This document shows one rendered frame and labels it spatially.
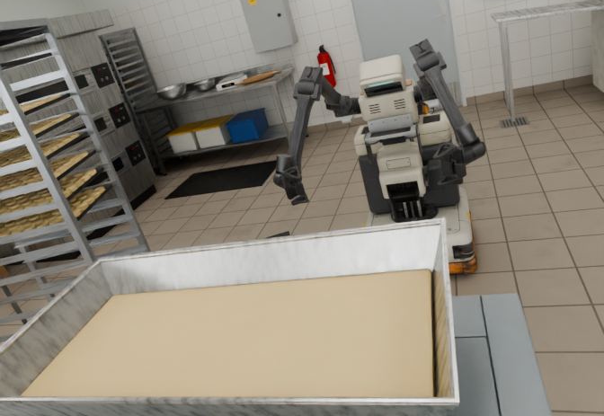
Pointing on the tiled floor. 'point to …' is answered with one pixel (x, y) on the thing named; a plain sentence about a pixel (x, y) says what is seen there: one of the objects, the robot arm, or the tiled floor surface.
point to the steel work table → (223, 95)
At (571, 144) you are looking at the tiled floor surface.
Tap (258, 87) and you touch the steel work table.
